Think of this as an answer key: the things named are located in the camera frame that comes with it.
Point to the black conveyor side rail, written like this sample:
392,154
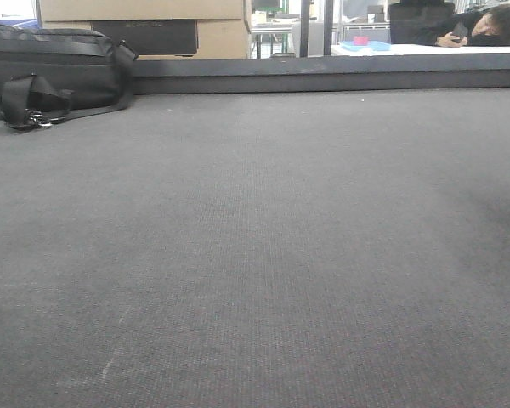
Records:
321,74

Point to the black fabric bag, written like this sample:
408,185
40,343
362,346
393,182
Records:
49,76

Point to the shallow blue tray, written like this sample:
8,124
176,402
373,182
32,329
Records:
373,46

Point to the grey woven conveyor belt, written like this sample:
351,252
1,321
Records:
260,250

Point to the person in black resting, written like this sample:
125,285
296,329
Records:
486,28

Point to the upper cardboard box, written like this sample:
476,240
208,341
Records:
56,10

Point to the black vertical post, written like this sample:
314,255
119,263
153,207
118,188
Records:
328,26
304,29

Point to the pink tape roll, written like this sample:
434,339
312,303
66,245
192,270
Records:
360,41

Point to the black smartphone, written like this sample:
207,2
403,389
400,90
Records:
459,32

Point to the white desk top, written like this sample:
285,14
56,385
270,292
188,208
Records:
413,49

